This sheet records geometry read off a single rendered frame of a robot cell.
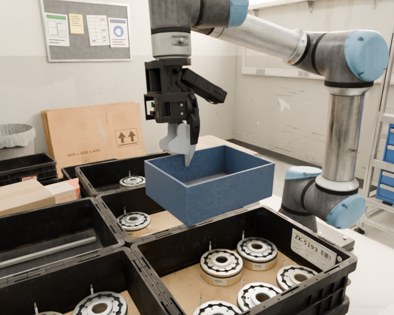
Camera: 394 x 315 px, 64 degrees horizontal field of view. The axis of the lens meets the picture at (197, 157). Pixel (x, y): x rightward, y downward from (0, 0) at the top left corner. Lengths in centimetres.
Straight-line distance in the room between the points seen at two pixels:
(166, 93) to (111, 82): 326
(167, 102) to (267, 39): 37
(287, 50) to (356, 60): 18
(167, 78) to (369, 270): 86
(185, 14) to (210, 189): 31
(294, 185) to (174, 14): 67
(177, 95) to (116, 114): 315
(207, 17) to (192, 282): 57
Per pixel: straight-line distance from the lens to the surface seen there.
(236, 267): 79
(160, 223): 102
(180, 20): 61
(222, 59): 464
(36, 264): 94
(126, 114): 378
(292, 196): 108
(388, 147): 258
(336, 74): 88
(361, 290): 107
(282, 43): 89
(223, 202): 55
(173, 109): 60
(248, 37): 84
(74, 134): 360
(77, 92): 375
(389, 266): 121
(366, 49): 86
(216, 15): 65
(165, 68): 61
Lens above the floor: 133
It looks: 18 degrees down
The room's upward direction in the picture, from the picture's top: straight up
